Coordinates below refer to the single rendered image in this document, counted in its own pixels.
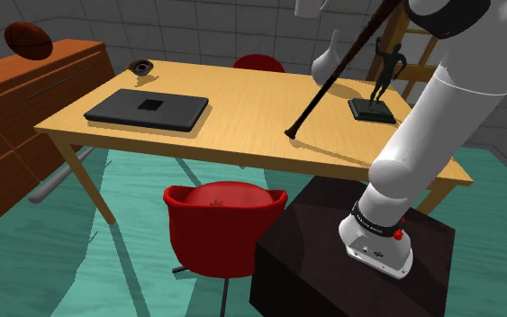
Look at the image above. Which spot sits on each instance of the dark grey closed laptop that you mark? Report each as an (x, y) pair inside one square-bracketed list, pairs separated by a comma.
[(117, 109)]

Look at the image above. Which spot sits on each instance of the brown wooden chest of drawers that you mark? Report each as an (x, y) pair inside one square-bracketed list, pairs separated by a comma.
[(20, 127)]

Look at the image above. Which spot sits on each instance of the red tub chair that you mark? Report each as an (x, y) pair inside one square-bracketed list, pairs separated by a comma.
[(258, 62), (218, 237)]

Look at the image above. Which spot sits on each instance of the light wooden table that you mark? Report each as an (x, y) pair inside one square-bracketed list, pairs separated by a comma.
[(253, 109)]

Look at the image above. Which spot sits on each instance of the small dark round bowl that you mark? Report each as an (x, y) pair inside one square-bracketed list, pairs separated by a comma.
[(140, 66)]

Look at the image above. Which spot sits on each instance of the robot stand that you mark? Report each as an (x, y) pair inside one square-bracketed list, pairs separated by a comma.
[(323, 263)]

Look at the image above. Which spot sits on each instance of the teal floor rug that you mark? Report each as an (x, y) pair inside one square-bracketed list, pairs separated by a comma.
[(38, 263)]

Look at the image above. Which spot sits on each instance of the dark brown baseball bat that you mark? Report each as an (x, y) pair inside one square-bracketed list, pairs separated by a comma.
[(327, 83)]

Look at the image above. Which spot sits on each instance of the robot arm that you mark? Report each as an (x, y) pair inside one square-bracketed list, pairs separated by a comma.
[(437, 127)]

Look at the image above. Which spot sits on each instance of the brown oval football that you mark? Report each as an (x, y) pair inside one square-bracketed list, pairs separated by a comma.
[(28, 41)]

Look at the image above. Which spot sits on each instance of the dark human figure statue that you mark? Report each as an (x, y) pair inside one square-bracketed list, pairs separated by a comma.
[(384, 74)]

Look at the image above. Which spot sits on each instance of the grey metal baseball bat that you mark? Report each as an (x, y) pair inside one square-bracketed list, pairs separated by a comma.
[(55, 179)]

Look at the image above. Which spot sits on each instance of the wooden ladder shelf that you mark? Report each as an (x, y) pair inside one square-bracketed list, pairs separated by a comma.
[(413, 72)]

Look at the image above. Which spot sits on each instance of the white narrow-necked vase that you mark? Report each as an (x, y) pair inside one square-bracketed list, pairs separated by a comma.
[(323, 66)]

